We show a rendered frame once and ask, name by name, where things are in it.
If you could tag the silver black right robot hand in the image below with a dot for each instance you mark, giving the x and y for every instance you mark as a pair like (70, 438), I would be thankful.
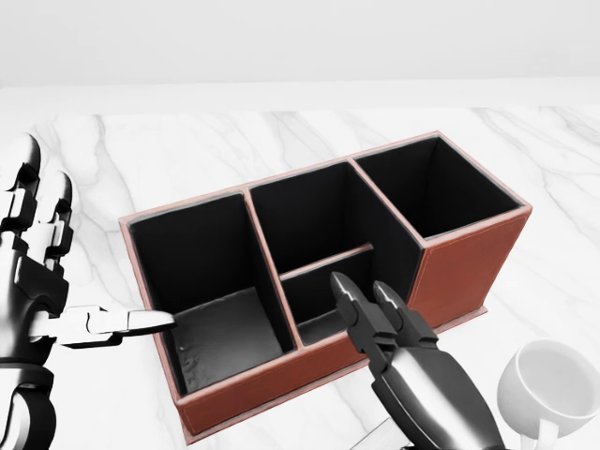
(422, 375)

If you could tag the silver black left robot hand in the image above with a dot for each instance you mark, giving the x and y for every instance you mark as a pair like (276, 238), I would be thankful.
(33, 290)

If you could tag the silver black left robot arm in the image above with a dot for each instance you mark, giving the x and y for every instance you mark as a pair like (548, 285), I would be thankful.
(25, 408)

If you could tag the red-brown desk caddy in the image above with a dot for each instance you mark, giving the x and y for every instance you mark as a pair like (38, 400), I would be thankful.
(450, 276)

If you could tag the white mug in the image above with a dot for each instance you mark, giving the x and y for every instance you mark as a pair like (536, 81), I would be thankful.
(548, 375)

